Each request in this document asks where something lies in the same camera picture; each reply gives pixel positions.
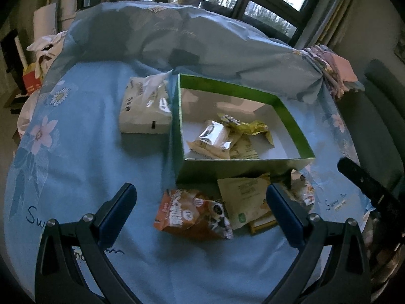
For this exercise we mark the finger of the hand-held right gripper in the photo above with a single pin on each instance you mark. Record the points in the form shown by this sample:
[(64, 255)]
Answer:
[(360, 177)]

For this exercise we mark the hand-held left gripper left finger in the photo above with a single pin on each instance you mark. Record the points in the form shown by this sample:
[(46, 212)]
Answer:
[(115, 218)]

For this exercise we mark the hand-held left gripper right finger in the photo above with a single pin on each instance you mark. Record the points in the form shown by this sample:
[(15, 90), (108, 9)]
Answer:
[(284, 218)]

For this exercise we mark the white popcorn snack packet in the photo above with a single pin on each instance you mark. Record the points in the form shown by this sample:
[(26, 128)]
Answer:
[(305, 190)]

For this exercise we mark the white snack packet green label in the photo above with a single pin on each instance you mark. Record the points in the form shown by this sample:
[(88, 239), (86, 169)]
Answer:
[(243, 193)]

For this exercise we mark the orange snack packet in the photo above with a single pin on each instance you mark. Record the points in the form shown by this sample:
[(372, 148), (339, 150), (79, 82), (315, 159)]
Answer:
[(177, 215)]

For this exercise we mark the green cardboard box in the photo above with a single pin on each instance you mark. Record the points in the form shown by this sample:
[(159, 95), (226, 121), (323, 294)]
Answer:
[(240, 167)]

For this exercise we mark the dark grey armchair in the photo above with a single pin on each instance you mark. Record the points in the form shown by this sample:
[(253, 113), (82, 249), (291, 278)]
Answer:
[(379, 117)]

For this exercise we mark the blue floral blanket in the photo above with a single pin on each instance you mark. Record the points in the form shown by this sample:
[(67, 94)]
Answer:
[(79, 152)]

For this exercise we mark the beige snack packet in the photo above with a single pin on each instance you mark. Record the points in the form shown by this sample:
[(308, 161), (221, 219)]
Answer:
[(197, 147), (246, 152)]

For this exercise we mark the white tissue pack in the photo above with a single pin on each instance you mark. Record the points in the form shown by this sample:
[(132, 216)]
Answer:
[(142, 114)]

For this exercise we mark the clear silver snack packet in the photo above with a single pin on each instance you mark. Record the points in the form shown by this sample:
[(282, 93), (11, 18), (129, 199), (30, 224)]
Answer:
[(215, 134)]

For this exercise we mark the folded floral cloth pile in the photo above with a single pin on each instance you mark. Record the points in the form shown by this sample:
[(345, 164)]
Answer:
[(335, 66)]

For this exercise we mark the red cardboard box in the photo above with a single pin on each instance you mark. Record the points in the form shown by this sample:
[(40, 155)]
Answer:
[(31, 84)]

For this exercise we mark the beige curtain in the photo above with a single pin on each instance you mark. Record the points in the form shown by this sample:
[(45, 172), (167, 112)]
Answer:
[(335, 15)]

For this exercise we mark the white plastic bag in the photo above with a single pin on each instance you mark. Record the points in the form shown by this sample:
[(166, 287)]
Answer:
[(47, 42)]

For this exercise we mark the dark cabinet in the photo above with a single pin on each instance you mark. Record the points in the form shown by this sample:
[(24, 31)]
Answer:
[(12, 57)]

